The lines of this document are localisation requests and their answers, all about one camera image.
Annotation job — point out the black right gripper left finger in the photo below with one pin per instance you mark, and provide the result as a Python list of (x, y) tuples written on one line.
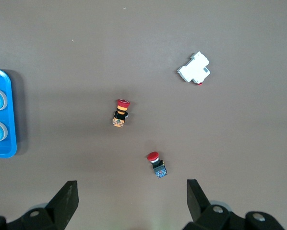
[(59, 206)]

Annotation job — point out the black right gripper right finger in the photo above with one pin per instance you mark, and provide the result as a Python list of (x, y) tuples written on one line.
[(198, 206)]

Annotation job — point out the red mushroom push button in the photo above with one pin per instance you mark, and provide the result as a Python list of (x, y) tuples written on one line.
[(158, 166)]

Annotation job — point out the blue plastic tray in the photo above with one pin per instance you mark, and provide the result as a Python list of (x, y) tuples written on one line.
[(11, 134)]

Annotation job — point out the red emergency stop button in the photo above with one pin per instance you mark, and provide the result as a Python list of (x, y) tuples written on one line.
[(121, 112)]

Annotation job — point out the white circuit breaker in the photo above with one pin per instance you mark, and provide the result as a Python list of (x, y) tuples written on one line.
[(194, 69)]

